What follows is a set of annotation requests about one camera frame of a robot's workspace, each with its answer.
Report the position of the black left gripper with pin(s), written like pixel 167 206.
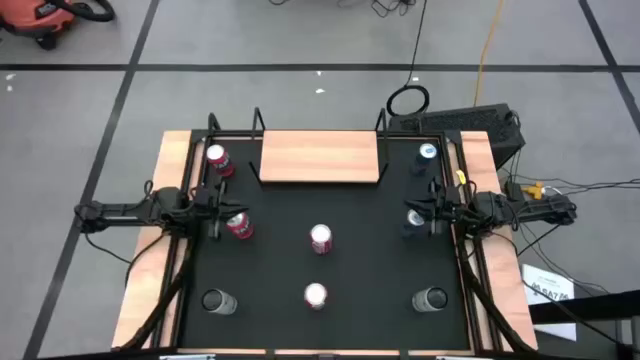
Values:
pixel 205 202

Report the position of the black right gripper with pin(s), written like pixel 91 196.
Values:
pixel 452 207

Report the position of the red Fanta can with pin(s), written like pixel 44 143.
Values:
pixel 220 161
pixel 241 227

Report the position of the silver slim beverage can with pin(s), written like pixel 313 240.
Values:
pixel 222 302
pixel 425 300

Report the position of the red Coca-Cola can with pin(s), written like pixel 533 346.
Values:
pixel 315 296
pixel 320 240

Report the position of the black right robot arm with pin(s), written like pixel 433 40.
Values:
pixel 540 210

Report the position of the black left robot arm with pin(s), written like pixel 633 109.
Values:
pixel 125 210

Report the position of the yellow tag on arm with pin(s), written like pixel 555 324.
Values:
pixel 460 176

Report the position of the black table mat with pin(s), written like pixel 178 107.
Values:
pixel 370 280

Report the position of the black computer case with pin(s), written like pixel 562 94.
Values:
pixel 475 122

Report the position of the yellow plug adapter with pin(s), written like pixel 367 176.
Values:
pixel 535 190

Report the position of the white paper sign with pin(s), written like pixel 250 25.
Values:
pixel 545 280

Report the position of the black stand beam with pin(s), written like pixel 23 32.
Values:
pixel 590 306

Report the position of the orange shop vacuum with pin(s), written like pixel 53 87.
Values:
pixel 35 15

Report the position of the wooden shelf with black frame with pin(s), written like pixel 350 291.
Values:
pixel 320 155

